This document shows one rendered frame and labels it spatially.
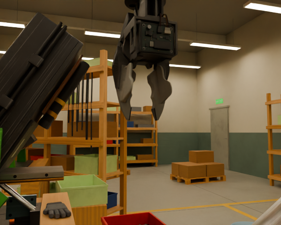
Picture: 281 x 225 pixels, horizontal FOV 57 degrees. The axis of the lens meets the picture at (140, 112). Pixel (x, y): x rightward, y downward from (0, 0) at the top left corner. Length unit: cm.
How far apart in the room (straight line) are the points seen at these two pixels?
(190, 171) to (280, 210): 632
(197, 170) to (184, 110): 451
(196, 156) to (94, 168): 422
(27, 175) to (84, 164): 259
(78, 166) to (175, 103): 755
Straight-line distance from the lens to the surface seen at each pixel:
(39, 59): 84
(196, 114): 1103
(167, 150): 1045
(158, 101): 45
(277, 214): 28
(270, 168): 699
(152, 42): 40
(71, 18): 826
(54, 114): 102
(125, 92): 42
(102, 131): 323
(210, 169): 696
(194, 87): 1112
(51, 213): 122
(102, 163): 326
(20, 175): 93
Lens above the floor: 126
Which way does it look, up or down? 4 degrees up
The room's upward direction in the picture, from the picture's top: straight up
